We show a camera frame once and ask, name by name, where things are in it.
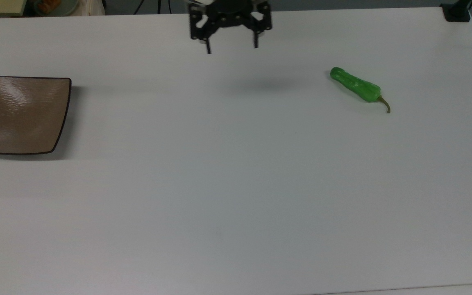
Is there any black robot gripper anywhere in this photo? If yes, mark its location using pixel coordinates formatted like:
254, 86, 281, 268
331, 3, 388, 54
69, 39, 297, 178
190, 0, 273, 54

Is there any green chili pepper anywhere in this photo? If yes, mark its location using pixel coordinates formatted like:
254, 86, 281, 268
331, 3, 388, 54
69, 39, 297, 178
329, 67, 391, 114

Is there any brown square ceramic plate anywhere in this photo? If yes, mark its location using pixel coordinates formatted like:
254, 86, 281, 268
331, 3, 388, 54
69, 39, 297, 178
0, 75, 72, 156

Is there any white bag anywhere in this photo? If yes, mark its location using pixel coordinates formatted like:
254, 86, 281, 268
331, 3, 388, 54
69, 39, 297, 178
75, 0, 106, 16

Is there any green bowl with food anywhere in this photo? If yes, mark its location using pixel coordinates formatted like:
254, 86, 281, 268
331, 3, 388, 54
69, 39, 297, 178
33, 0, 79, 17

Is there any black table clamp mount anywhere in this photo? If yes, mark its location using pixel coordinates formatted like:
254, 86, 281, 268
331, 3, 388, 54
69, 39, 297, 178
440, 0, 472, 23

